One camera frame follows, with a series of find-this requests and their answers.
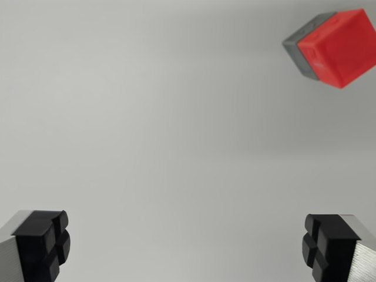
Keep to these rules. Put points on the red plastic cube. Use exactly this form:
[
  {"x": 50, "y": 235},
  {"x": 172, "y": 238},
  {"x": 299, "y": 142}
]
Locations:
[{"x": 343, "y": 47}]

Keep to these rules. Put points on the grey plastic cube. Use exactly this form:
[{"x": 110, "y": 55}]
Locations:
[{"x": 298, "y": 44}]

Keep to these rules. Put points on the black-tipped metal gripper left finger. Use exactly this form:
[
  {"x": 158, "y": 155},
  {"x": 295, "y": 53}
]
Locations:
[{"x": 32, "y": 249}]

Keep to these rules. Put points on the black-tipped metal gripper right finger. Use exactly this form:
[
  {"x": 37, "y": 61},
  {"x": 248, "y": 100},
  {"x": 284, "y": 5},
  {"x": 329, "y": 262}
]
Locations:
[{"x": 335, "y": 252}]

